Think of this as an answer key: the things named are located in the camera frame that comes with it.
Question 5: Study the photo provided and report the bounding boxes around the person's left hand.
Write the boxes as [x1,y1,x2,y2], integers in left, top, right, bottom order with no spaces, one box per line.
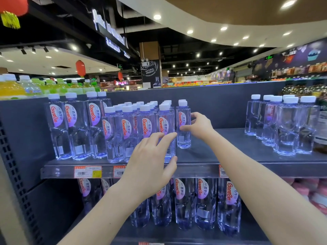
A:
[119,132,178,203]

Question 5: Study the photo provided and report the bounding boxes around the person's right hand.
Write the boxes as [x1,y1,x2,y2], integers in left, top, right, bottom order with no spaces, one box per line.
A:
[180,112,218,142]

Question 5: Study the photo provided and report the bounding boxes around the dark grey metal shelf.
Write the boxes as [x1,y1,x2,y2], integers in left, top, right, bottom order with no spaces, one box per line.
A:
[0,81,327,245]

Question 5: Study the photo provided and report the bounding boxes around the group of small water bottles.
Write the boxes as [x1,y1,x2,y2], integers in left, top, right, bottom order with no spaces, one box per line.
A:
[102,100,177,164]

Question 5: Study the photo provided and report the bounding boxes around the person's left forearm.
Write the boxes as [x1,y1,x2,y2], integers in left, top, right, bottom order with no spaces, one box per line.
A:
[57,180,151,245]

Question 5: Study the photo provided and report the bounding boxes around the person's right forearm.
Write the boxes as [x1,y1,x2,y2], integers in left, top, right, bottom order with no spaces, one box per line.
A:
[203,130,327,245]

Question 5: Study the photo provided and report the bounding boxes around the large clear water bottle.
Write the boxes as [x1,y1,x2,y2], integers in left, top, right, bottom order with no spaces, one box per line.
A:
[45,94,73,160]
[64,92,92,161]
[85,91,108,159]
[97,91,113,118]

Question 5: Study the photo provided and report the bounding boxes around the group of large water bottles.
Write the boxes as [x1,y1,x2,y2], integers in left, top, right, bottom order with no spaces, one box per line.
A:
[245,94,320,157]
[77,178,243,238]

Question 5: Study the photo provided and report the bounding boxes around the distant store displays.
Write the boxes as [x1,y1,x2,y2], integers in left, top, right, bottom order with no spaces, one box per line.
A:
[98,73,256,87]

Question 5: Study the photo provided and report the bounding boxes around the black chalkboard sign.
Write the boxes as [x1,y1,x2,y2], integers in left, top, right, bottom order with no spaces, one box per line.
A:
[141,60,162,89]

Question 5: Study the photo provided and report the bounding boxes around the brown square pillar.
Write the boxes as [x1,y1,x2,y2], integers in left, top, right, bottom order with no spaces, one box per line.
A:
[139,41,162,89]

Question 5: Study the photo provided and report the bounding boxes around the group of white pink bottles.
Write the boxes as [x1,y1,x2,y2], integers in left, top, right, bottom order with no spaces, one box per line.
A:
[282,178,327,216]

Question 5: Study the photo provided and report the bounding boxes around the medium red paper lantern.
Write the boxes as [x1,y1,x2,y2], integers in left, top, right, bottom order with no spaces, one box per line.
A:
[75,60,86,78]

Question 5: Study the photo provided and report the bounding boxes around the illuminated store sign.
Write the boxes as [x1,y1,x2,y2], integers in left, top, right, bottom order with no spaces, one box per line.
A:
[92,9,131,60]

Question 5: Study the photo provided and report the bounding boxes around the group of recessed ceiling lights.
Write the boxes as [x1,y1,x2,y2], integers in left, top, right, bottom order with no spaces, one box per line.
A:
[0,0,298,83]

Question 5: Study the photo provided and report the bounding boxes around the row of yellow green bottles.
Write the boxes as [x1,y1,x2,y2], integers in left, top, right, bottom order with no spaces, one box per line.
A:
[0,73,102,101]

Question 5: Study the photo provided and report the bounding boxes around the big red paper lantern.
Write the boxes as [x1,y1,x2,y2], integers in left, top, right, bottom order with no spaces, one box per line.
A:
[0,0,29,30]

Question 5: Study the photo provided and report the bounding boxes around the purple wall mural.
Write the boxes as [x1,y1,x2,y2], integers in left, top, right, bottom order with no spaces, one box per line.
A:
[251,37,327,79]

